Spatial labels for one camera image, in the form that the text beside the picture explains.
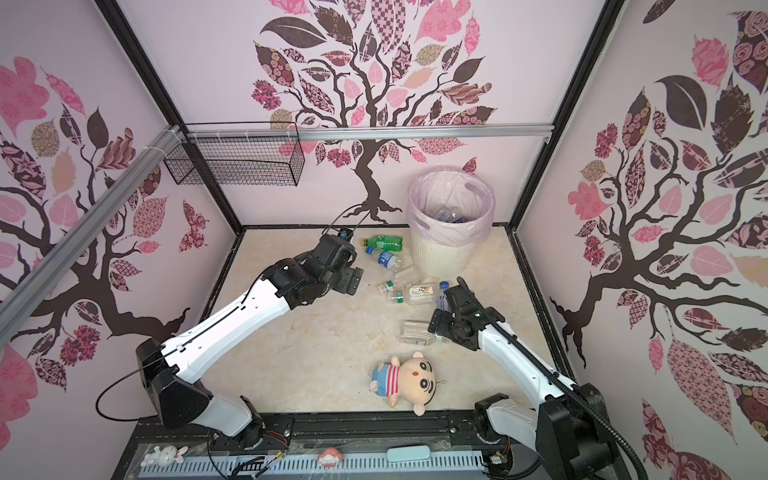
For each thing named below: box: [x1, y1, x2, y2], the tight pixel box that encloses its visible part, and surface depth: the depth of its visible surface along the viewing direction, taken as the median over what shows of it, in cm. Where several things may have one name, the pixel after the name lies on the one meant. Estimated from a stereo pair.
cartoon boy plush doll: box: [370, 352, 436, 417], surface depth 77 cm
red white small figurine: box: [318, 447, 343, 468], surface depth 67 cm
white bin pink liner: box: [406, 166, 496, 279], surface depth 99 cm
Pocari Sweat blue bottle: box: [365, 246, 405, 272], surface depth 106 cm
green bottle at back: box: [360, 235, 404, 252], surface depth 112 cm
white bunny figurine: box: [140, 445, 189, 467], surface depth 71 cm
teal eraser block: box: [386, 445, 431, 462], surface depth 70 cm
